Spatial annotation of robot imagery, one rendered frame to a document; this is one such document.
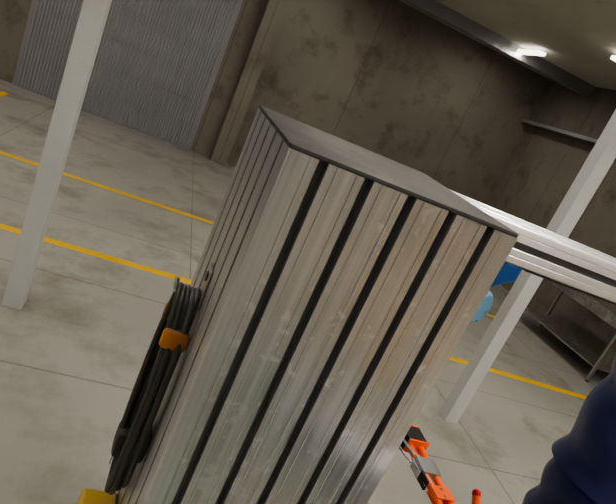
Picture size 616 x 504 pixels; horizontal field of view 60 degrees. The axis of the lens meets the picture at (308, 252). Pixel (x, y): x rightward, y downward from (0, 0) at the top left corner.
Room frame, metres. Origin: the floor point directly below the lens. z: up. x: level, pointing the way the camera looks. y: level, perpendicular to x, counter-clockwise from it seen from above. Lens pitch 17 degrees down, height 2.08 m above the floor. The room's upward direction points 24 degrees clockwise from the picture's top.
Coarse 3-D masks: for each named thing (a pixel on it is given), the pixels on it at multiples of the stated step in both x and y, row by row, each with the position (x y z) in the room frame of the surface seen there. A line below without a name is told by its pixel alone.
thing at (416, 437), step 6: (414, 426) 1.60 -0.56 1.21; (408, 432) 1.55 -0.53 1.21; (414, 432) 1.57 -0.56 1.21; (420, 432) 1.58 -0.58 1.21; (408, 438) 1.52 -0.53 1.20; (414, 438) 1.53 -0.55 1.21; (420, 438) 1.55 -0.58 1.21; (402, 444) 1.53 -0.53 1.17; (414, 444) 1.52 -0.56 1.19; (420, 444) 1.53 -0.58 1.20; (426, 444) 1.53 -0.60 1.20
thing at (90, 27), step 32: (96, 0) 3.06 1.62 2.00; (96, 32) 3.07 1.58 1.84; (64, 96) 3.05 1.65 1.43; (64, 128) 3.06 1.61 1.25; (608, 128) 4.18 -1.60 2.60; (64, 160) 3.12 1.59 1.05; (608, 160) 4.13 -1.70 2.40; (32, 192) 3.04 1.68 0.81; (576, 192) 4.13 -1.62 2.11; (32, 224) 3.05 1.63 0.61; (32, 256) 3.07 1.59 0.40; (512, 288) 4.20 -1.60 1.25; (512, 320) 4.12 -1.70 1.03; (480, 352) 4.15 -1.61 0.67; (448, 416) 4.11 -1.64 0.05
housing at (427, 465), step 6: (420, 456) 1.46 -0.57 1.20; (420, 462) 1.43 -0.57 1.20; (426, 462) 1.44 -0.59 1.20; (432, 462) 1.46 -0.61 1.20; (414, 468) 1.43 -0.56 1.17; (420, 468) 1.41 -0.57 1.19; (426, 468) 1.41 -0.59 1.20; (432, 468) 1.43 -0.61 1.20; (414, 474) 1.42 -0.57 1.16; (432, 474) 1.40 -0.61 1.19; (438, 474) 1.41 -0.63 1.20; (432, 480) 1.41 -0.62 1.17
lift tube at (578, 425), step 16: (608, 384) 1.01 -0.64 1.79; (592, 400) 1.01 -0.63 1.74; (608, 400) 0.98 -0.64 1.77; (592, 416) 0.98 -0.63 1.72; (608, 416) 0.96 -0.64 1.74; (576, 432) 1.01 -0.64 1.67; (592, 432) 0.96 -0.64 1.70; (608, 432) 0.94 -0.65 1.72; (560, 448) 1.01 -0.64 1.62; (576, 448) 0.98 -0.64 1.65; (592, 448) 0.95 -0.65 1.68; (608, 448) 0.92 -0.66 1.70; (560, 464) 0.98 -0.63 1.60; (576, 464) 0.96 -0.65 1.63; (592, 464) 0.93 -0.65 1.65; (608, 464) 0.91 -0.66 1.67; (576, 480) 0.94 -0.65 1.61; (592, 480) 0.92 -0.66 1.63; (608, 480) 0.91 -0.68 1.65; (592, 496) 0.91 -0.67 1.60; (608, 496) 0.90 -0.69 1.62
